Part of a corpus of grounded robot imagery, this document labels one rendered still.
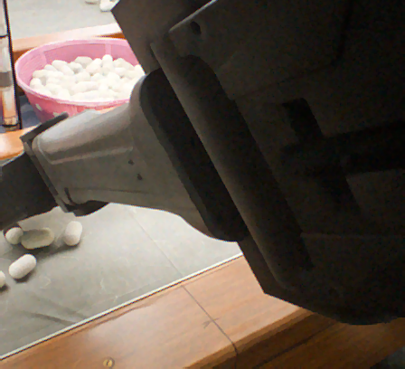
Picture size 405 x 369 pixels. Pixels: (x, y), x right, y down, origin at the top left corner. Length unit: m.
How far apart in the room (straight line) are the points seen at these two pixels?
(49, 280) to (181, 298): 0.15
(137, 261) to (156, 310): 0.10
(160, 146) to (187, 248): 0.51
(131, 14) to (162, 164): 0.05
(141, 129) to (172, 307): 0.41
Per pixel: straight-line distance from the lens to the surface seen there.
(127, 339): 0.57
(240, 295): 0.62
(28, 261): 0.67
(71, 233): 0.70
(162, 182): 0.21
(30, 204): 0.55
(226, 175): 0.16
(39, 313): 0.64
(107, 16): 1.38
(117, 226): 0.73
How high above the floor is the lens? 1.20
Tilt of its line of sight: 33 degrees down
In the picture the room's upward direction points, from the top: 4 degrees clockwise
